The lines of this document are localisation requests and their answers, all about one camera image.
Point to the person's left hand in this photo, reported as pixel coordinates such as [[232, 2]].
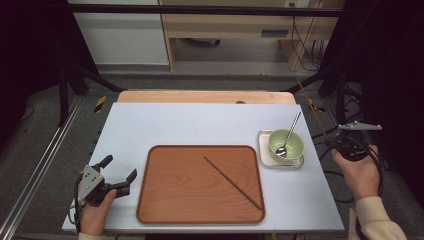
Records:
[[95, 218]]

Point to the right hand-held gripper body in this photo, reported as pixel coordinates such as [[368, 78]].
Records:
[[355, 146]]

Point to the person's right hand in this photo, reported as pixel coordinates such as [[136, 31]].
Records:
[[363, 176]]

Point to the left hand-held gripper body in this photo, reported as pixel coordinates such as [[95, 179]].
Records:
[[90, 181]]

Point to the aluminium floor rail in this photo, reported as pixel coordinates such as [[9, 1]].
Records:
[[393, 230], [36, 173]]

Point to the brown wooden tray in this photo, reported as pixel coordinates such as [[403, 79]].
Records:
[[186, 190]]

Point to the black curtain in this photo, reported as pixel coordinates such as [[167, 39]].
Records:
[[390, 66], [30, 50]]

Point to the metal spoon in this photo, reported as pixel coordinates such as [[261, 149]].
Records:
[[290, 131]]

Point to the yellow black tape marker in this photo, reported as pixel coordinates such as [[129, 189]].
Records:
[[311, 104], [100, 104]]

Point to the light wooden desk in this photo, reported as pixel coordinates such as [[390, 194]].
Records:
[[233, 26]]

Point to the green bowl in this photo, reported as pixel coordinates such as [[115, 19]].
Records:
[[296, 146]]

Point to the black metal stand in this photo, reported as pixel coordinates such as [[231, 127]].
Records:
[[63, 96], [340, 100]]

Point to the white cabinet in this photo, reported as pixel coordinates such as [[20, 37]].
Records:
[[123, 40]]

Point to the white square plate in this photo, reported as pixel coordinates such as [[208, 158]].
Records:
[[264, 156]]

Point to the light wooden table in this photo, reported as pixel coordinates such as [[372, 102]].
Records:
[[200, 97]]

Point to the black horizontal frame bar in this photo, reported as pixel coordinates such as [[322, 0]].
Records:
[[200, 10]]

